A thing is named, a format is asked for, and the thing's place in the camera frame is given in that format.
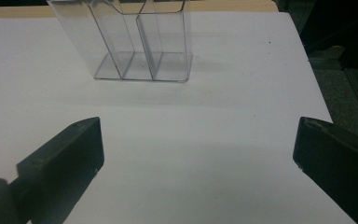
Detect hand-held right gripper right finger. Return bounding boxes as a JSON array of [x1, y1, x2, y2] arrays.
[[293, 117, 358, 224]]

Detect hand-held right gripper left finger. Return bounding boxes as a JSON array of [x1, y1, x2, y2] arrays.
[[8, 117, 105, 224]]

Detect clear plastic compartment organizer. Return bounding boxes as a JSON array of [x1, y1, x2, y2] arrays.
[[46, 0, 194, 83]]

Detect white table cover board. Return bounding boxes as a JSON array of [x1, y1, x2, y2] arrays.
[[0, 11, 355, 224]]

